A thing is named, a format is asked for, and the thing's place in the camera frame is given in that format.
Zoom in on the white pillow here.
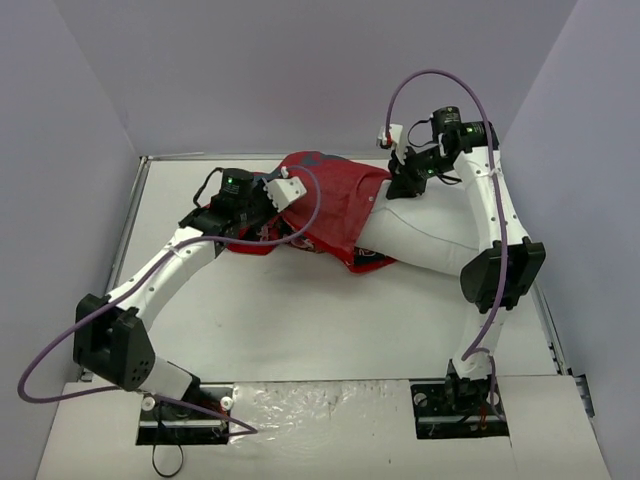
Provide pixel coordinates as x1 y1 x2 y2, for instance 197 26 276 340
356 180 479 276

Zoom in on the red printed pillowcase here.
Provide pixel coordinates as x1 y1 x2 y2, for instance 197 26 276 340
229 151 395 274

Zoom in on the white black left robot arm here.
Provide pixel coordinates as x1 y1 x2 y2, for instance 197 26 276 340
73 168 307 418

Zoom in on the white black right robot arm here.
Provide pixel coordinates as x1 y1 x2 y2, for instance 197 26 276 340
377 106 546 413

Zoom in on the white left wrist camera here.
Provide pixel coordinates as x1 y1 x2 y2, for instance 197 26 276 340
264 167 307 212

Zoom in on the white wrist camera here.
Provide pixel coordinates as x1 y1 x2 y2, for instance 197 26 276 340
264 167 307 212
377 123 407 160

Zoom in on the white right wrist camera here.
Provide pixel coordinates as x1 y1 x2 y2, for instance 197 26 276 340
377 123 407 160

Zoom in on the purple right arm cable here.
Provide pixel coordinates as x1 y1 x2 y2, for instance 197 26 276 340
385 70 507 421

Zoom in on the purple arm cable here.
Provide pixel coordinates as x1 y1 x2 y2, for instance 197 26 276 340
385 70 507 421
17 164 322 435

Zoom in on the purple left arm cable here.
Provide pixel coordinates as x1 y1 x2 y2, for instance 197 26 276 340
17 164 322 435

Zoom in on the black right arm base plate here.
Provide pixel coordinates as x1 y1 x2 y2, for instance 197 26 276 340
410 380 510 440

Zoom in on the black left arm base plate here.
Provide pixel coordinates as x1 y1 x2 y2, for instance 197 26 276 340
135 394 230 446

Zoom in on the thin black cable loop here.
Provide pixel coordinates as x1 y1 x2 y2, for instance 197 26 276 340
151 399 184 479

